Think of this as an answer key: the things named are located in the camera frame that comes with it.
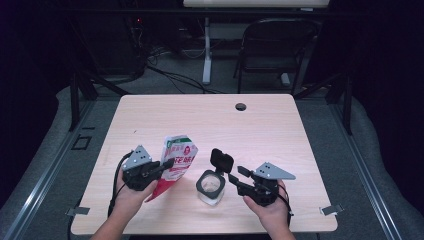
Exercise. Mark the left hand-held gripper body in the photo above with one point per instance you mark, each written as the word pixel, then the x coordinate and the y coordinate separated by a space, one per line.
pixel 138 173

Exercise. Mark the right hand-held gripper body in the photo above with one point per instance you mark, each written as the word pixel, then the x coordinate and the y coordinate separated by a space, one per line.
pixel 263 190

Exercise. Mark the pink and white seasoning bag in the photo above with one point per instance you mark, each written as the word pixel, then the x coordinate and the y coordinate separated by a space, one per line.
pixel 180 156

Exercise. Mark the clear seasoning jar black lid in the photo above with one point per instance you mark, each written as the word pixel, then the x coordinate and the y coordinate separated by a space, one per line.
pixel 210 186

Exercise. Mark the person's right hand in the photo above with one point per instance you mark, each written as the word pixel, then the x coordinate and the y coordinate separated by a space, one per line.
pixel 273 213

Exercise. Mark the person's left hand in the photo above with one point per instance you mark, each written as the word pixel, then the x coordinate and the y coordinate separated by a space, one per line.
pixel 128 201

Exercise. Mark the black metal stand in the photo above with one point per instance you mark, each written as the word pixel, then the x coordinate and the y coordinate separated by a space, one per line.
pixel 75 100
pixel 346 103

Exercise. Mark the white desk leg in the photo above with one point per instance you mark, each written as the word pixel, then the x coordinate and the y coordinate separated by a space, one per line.
pixel 207 56

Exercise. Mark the dark computer tower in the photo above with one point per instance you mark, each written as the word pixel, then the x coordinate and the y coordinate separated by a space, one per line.
pixel 116 46

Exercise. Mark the black folding chair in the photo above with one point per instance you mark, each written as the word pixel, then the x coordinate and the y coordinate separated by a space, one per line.
pixel 276 43

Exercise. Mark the grey metal corner bracket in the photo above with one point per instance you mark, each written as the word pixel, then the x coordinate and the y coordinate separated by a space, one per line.
pixel 78 211
pixel 331 209

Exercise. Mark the aluminium floor rail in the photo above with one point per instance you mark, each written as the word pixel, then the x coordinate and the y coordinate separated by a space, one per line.
pixel 43 173
pixel 363 173

